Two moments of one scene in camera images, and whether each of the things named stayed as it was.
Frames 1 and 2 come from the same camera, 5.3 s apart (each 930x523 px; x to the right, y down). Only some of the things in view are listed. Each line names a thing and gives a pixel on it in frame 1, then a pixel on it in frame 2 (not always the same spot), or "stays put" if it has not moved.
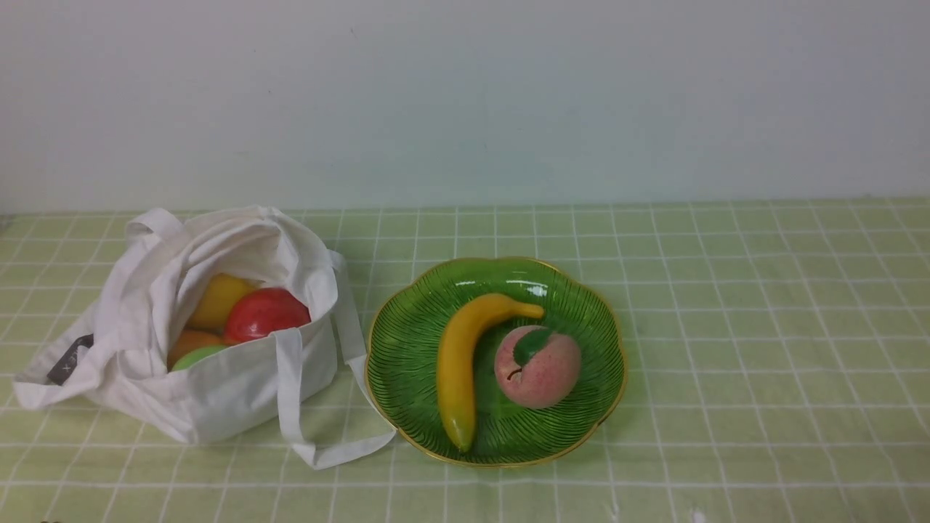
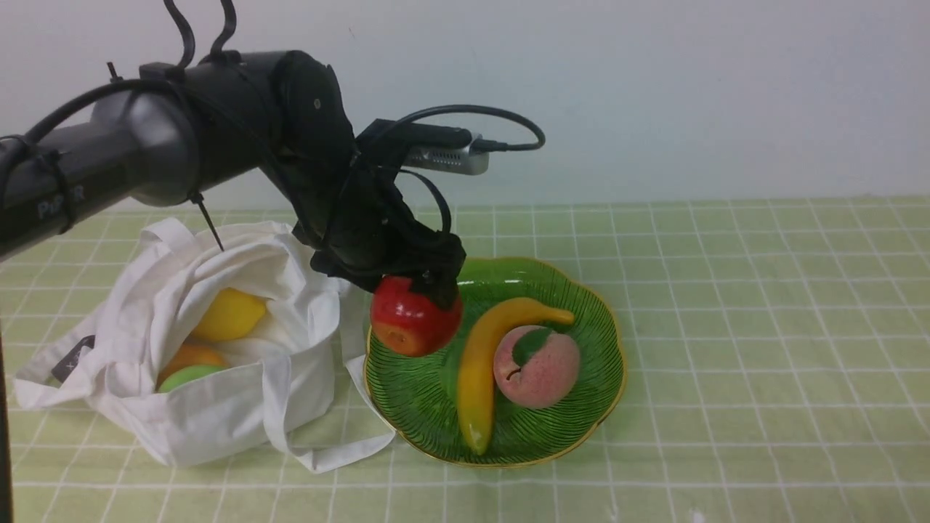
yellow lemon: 216,299 to 231,316
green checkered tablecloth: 777,370 stays put
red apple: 258,312 to 406,322
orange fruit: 190,340 to 189,355
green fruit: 187,359 to 185,374
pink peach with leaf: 536,368 stays put
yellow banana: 458,330 to 476,366
